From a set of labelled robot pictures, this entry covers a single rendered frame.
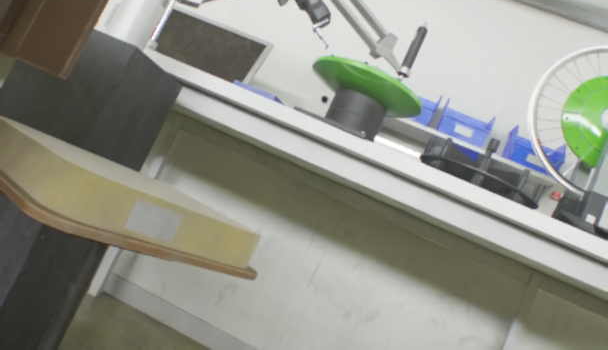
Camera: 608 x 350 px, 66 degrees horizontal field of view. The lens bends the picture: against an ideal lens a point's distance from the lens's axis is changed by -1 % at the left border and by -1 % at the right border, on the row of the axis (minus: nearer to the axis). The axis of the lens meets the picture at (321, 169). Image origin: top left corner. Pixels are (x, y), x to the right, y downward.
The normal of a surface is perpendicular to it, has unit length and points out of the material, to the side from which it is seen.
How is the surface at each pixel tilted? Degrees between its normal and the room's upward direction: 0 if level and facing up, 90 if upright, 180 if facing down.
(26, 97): 90
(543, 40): 90
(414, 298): 90
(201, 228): 90
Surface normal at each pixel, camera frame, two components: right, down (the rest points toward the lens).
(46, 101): -0.11, -0.18
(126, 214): 0.73, 0.25
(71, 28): -0.31, -0.26
